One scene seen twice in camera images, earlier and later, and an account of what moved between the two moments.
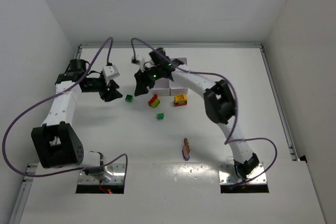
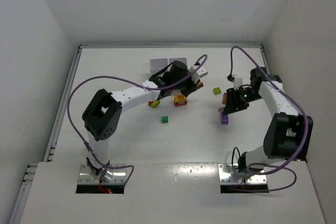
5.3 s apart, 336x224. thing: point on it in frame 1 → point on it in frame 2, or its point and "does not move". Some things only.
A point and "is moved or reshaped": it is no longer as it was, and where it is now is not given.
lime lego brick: [155, 103] does not move
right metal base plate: [228, 174] does not move
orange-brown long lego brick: [186, 149] is moved or reshaped
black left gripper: [105, 91] → [190, 86]
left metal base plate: [114, 174] does not move
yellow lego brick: [180, 98] does not move
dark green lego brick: [160, 116] → [165, 119]
